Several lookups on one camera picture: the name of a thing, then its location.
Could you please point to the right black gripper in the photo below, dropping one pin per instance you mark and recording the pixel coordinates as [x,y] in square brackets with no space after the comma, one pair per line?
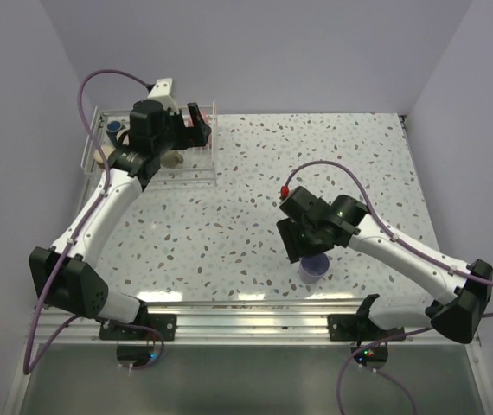
[289,230]

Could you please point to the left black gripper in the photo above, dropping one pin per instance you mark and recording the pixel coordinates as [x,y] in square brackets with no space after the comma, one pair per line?
[190,137]

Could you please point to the red cup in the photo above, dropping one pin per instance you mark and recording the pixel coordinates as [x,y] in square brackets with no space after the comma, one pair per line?
[200,134]

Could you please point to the purple cup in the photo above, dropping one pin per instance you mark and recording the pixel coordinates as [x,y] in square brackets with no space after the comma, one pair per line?
[313,269]

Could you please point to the small olive mug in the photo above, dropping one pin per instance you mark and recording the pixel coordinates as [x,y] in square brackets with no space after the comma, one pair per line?
[171,159]

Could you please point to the blue cup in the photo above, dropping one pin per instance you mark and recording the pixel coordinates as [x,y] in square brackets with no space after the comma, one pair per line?
[112,130]

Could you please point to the steel cup with brown sleeve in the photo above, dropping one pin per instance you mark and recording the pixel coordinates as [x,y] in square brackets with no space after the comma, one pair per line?
[102,155]

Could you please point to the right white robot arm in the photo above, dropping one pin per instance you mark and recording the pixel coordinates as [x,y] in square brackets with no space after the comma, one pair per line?
[459,291]

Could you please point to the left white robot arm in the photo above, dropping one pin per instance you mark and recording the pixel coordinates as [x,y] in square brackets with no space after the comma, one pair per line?
[64,274]

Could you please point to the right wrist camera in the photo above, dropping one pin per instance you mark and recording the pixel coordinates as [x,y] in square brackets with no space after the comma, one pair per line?
[285,193]

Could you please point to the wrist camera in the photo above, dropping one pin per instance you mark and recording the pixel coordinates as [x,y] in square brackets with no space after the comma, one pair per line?
[162,93]
[285,193]

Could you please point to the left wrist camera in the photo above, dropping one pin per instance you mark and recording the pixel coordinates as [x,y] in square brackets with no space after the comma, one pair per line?
[162,93]

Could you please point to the white wire dish rack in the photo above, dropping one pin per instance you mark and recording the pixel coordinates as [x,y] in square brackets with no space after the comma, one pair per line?
[199,166]

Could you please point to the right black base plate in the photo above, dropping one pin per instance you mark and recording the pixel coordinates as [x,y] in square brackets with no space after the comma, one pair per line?
[357,327]

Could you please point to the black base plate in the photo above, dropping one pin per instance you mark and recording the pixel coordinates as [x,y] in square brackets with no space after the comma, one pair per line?
[154,326]
[357,327]

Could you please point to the aluminium rail frame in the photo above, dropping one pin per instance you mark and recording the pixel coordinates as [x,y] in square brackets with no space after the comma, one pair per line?
[254,356]

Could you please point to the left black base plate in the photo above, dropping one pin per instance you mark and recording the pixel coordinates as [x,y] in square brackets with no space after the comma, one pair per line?
[154,326]

